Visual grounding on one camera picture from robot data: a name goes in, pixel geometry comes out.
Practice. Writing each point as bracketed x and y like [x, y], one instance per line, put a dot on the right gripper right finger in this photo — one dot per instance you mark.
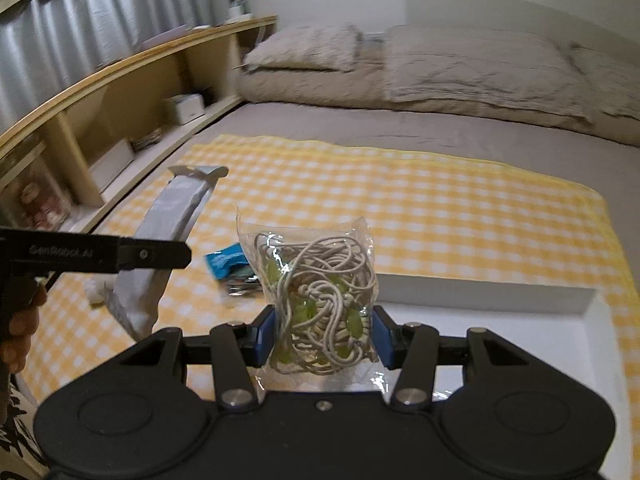
[413, 351]

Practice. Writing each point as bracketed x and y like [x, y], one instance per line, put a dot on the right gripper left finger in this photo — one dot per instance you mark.
[235, 347]

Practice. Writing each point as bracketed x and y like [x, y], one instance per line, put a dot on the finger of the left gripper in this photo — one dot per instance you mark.
[137, 253]

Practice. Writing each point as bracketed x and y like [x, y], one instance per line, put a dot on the grey fabric pouch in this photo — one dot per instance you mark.
[136, 294]

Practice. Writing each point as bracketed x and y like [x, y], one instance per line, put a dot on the blue snack packet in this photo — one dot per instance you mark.
[224, 262]

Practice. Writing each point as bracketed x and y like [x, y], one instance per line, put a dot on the beige cord green beads bag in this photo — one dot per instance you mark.
[323, 286]

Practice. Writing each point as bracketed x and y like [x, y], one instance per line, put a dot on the white cotton wad bag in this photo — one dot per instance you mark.
[98, 287]

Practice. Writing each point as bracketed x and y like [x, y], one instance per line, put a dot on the dark cord necklace bag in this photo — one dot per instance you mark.
[241, 281]

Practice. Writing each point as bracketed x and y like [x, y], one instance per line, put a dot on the person left hand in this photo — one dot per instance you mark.
[22, 326]

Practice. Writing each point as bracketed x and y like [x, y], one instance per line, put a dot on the framed picture on shelf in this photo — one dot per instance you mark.
[31, 198]

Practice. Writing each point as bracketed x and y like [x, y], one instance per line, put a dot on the wooden long shelf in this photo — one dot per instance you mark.
[103, 136]

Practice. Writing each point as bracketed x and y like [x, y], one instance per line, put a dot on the yellow checkered blanket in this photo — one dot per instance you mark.
[429, 214]

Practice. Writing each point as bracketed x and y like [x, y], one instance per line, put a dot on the white shallow box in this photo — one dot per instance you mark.
[569, 327]

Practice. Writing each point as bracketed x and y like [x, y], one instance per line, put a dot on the white tissue box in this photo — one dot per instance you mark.
[184, 108]

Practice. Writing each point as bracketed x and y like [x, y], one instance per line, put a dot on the grey curtain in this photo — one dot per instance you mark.
[49, 45]

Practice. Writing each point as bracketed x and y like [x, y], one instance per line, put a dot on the beige folded mattress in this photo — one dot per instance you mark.
[363, 87]

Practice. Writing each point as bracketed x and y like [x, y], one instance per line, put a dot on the left fluffy pillow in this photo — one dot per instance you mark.
[308, 47]

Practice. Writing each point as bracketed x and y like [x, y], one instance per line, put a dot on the grey folded quilt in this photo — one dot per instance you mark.
[516, 70]

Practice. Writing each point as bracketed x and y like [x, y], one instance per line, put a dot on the right grey pillow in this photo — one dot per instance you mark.
[615, 85]

